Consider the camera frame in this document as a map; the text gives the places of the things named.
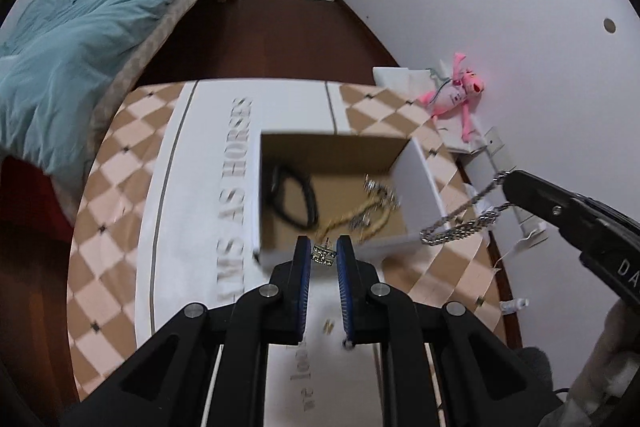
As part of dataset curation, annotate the pink panther plush toy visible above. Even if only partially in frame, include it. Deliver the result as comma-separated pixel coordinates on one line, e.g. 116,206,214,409
418,53,485,143

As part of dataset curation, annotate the wooden bead bracelet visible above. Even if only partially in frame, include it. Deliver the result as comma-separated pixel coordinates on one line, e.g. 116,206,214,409
314,193,402,243

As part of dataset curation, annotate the small gold earring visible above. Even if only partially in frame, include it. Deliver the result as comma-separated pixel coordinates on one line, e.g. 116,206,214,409
322,320,334,334

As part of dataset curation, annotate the small gold brooch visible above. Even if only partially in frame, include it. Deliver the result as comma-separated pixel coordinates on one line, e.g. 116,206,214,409
311,244,336,267

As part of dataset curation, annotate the silver chain bracelet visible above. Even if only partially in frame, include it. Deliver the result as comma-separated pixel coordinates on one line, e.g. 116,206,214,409
418,168,516,249

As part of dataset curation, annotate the patterned tablecloth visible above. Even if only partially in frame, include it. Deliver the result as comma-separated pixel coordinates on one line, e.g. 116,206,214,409
67,80,503,426

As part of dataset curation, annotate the white power strip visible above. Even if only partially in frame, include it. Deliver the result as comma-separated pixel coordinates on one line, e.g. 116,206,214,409
485,127,548,255

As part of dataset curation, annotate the bed with patterned mattress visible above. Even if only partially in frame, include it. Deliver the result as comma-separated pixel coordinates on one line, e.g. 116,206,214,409
0,0,241,228

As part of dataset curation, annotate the white cardboard box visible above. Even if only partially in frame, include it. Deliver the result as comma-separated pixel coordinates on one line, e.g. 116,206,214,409
254,132,445,271

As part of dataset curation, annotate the blue duvet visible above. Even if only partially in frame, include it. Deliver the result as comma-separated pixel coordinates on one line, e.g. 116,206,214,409
1,0,175,186

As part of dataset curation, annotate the black smart band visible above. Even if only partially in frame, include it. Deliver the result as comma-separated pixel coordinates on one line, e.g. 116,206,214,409
266,164,320,232

